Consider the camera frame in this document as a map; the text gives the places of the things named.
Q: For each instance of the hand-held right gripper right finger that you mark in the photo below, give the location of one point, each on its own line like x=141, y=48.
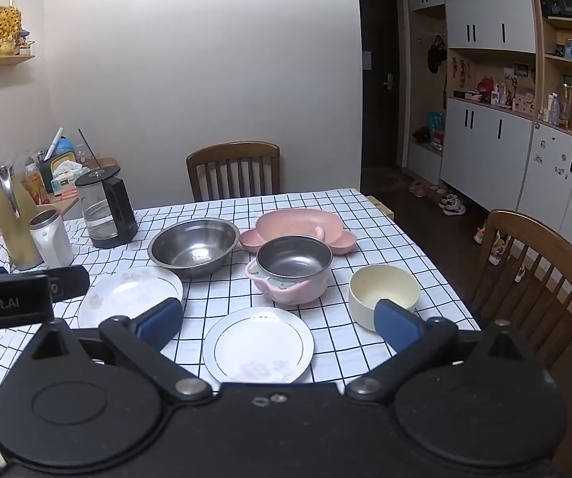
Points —
x=395, y=328

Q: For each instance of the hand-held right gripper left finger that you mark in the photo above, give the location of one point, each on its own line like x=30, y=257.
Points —
x=159, y=321

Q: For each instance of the cream round bowl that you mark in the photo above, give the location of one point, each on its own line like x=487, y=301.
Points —
x=383, y=286

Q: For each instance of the white floral plate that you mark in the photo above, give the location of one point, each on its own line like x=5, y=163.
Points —
x=116, y=294

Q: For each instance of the large stainless steel bowl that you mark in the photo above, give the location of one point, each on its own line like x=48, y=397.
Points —
x=194, y=246

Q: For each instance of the white gold-rimmed plate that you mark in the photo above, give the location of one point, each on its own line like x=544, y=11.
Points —
x=258, y=343

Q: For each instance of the pink bowl with steel liner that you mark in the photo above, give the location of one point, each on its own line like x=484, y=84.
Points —
x=293, y=264

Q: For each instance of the pink divided plate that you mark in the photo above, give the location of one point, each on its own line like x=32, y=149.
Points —
x=291, y=224

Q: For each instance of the white insulated mug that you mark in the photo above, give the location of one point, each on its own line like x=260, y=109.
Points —
x=52, y=239

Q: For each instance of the yellow thermos jug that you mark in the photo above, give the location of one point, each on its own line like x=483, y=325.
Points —
x=14, y=229

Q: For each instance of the glass electric kettle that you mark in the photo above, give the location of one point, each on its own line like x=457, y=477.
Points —
x=106, y=209

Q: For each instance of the orange drink bottle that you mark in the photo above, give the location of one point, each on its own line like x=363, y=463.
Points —
x=34, y=184

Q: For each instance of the tissue box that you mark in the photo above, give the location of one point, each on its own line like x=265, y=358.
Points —
x=67, y=177

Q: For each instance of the black and yellow container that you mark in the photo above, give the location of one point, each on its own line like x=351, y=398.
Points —
x=49, y=169

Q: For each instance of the checked white tablecloth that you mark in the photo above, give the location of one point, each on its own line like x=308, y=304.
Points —
x=206, y=209

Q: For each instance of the yellow box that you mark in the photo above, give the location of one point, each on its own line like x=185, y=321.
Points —
x=381, y=206

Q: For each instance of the row of shoes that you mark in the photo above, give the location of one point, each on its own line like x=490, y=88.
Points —
x=445, y=199

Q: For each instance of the wooden slat-back chair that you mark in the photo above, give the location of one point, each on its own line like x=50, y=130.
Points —
x=233, y=169
x=539, y=269

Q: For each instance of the white lower cabinet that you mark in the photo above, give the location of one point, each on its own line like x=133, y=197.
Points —
x=485, y=154

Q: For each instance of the white cabinet with stickers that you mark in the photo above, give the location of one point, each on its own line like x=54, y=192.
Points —
x=559, y=189

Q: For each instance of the dark entrance door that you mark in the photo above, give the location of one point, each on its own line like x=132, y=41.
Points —
x=380, y=84

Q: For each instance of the black hanging bag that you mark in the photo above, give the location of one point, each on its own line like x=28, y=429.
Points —
x=436, y=55

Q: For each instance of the white upper wall cabinet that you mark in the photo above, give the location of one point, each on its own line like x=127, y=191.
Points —
x=485, y=5

